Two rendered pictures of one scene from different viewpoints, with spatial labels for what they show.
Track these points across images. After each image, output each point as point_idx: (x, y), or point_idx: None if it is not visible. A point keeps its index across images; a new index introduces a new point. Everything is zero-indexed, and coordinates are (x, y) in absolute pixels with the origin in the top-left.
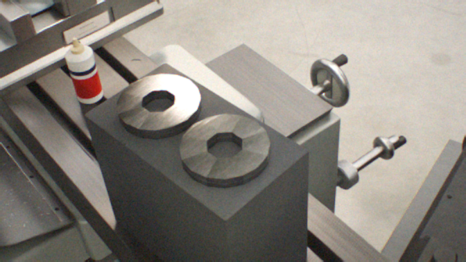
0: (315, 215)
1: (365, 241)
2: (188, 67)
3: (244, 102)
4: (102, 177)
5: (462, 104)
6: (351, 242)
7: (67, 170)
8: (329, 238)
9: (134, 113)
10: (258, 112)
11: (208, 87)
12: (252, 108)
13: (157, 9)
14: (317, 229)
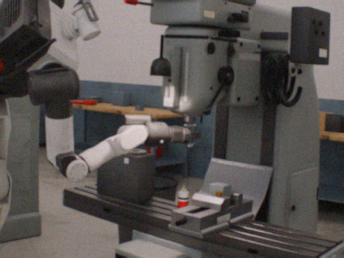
0: (93, 196)
1: (80, 193)
2: (156, 256)
3: (124, 247)
4: (163, 201)
5: None
6: (84, 193)
7: (176, 202)
8: (90, 194)
9: (140, 150)
10: (117, 245)
11: (143, 251)
12: (119, 246)
13: (170, 224)
14: (93, 195)
